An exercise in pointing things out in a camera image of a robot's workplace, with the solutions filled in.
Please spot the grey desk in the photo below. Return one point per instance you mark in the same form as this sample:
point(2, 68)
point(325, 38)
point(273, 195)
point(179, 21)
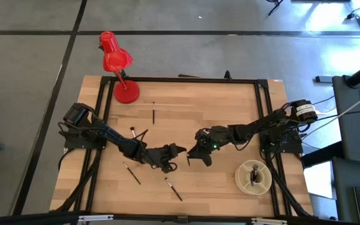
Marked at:
point(355, 125)

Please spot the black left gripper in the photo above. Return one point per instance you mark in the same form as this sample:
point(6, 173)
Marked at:
point(164, 154)

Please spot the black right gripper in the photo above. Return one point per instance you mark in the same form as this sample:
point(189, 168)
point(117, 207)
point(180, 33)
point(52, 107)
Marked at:
point(209, 140)

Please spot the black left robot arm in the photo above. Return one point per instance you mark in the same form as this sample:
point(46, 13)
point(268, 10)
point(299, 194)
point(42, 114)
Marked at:
point(111, 136)

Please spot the cream round brush organizer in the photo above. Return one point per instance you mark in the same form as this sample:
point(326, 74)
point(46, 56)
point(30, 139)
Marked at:
point(244, 178)

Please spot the thin black makeup brush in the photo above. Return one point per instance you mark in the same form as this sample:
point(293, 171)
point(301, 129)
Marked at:
point(132, 172)

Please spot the black rounded frame clamp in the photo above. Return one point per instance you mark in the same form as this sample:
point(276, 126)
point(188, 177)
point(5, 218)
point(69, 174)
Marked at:
point(123, 74)
point(227, 75)

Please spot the red desk lamp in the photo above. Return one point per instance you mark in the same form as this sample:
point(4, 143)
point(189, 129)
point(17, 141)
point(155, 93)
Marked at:
point(127, 92)

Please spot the fluffy-headed black makeup brush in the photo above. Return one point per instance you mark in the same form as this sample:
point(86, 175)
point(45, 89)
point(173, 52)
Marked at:
point(255, 168)

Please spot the thick black powder brush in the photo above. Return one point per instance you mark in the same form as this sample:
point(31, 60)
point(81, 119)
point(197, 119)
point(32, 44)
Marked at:
point(132, 131)

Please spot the silver aluminium bracket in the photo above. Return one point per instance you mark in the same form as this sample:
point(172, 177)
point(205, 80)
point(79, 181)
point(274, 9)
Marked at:
point(95, 217)
point(269, 221)

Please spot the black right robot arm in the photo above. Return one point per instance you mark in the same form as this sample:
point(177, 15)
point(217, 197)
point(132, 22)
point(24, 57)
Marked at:
point(261, 123)

